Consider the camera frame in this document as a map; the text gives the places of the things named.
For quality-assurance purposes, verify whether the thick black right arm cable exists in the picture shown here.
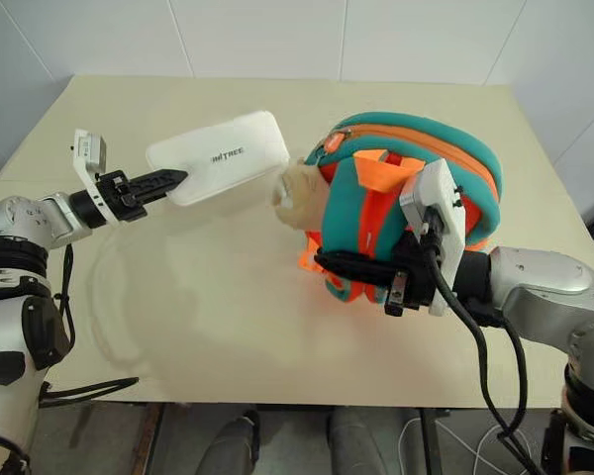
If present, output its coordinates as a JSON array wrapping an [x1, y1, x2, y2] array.
[[415, 217, 548, 475]]

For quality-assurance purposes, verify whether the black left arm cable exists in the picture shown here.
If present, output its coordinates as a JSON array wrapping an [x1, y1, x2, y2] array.
[[38, 241, 141, 408]]

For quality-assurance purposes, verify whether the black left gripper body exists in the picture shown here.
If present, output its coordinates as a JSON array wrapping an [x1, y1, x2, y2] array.
[[94, 170, 148, 227]]

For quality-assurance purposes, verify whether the black table leg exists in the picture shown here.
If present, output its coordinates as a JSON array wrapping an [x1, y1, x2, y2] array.
[[419, 408, 440, 475]]

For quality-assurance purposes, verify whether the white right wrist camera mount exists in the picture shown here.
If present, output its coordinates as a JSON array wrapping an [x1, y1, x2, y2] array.
[[398, 158, 469, 318]]

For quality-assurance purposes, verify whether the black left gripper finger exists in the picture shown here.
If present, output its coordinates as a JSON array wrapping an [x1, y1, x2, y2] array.
[[131, 178, 187, 204], [127, 168, 189, 192]]

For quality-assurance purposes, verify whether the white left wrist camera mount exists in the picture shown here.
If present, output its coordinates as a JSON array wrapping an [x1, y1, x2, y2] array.
[[71, 128, 111, 199]]

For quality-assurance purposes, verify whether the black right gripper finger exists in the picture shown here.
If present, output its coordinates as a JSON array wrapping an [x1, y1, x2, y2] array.
[[314, 250, 402, 272], [321, 266, 402, 286]]

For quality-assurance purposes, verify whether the small dark rounded shape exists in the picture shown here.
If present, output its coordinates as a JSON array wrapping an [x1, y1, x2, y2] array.
[[208, 409, 262, 475]]

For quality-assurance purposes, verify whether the orange and teal backpack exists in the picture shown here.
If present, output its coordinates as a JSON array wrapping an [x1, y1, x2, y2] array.
[[271, 111, 504, 306]]

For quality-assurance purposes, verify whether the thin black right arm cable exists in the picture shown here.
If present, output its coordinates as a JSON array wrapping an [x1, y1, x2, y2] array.
[[467, 299, 531, 441]]

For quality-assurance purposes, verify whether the white rectangular box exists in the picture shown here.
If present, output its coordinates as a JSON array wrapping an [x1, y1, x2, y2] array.
[[145, 109, 291, 208]]

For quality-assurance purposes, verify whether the white floor cable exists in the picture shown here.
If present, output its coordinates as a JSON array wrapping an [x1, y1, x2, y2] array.
[[399, 409, 506, 475]]

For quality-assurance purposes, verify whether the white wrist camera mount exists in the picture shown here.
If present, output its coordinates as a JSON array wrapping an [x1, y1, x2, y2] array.
[[398, 158, 469, 318], [71, 128, 111, 199]]

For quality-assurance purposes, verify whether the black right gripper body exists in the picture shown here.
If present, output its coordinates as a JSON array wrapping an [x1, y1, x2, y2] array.
[[383, 232, 445, 317]]

